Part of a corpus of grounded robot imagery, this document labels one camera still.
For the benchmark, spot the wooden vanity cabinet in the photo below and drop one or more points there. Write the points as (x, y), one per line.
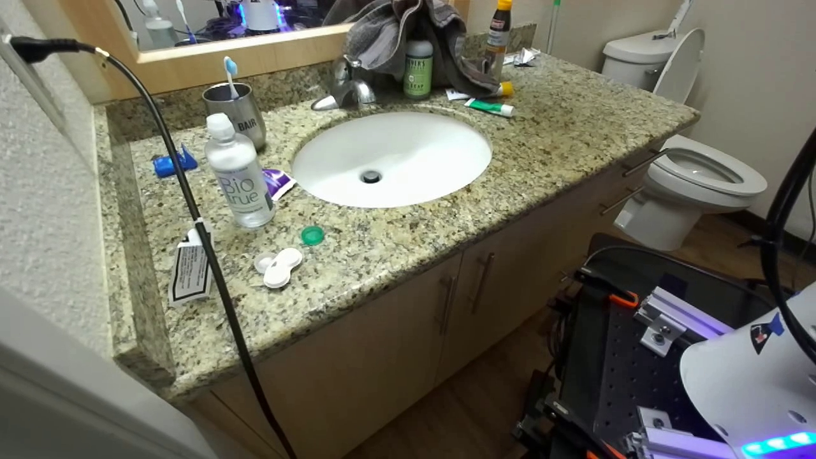
(394, 301)

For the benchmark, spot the blue white toothbrush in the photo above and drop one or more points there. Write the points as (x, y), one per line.
(231, 71)

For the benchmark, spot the yellow small object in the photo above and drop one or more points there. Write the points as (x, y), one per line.
(505, 88)

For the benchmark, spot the green white toothpaste tube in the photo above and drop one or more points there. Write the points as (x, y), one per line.
(479, 104)

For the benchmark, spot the clear bottle orange cap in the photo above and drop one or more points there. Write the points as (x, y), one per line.
(499, 38)

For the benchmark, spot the green soap bottle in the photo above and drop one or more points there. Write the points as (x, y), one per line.
(418, 65)

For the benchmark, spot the wood framed mirror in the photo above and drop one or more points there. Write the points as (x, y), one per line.
(176, 44)

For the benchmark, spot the grey towel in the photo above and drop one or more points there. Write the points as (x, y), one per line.
(383, 28)

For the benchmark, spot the white paper tag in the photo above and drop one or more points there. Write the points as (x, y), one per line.
(190, 271)

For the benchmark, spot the white toilet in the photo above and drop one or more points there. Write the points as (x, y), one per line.
(687, 178)

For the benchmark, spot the green bottle cap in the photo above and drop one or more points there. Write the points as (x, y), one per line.
(311, 234)

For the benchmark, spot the metal cup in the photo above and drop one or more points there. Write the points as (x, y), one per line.
(237, 103)

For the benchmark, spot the purple packet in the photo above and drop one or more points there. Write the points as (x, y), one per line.
(275, 185)

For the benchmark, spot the crumpled white paper wrapper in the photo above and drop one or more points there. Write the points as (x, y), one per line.
(520, 57)

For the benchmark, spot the blue small object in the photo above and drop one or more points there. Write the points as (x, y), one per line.
(167, 165)

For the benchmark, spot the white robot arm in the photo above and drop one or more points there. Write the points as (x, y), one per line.
(755, 389)

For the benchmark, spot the chrome faucet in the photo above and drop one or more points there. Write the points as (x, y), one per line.
(348, 90)

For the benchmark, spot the clear solution bottle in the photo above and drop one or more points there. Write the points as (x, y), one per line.
(233, 158)

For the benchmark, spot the white oval sink basin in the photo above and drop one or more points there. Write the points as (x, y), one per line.
(391, 158)

